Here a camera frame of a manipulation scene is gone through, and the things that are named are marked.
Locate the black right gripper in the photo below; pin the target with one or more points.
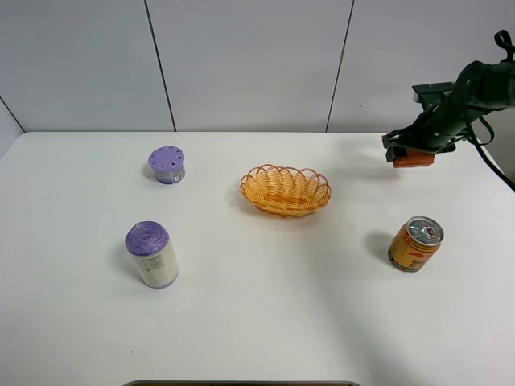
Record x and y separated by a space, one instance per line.
436 130

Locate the orange waffle bread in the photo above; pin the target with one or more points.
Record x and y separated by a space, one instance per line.
413 158

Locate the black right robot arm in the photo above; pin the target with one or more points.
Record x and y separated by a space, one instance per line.
487 88

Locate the orange woven basket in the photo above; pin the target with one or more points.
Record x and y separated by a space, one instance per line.
286 191

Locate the gold energy drink can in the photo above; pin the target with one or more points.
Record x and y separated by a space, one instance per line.
416 242

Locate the purple air freshener container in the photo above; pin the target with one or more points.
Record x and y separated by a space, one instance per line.
167 163

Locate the purple garbage bag roll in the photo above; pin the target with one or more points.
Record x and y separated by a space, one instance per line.
149 243

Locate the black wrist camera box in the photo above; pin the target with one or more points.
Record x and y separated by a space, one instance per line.
432 94

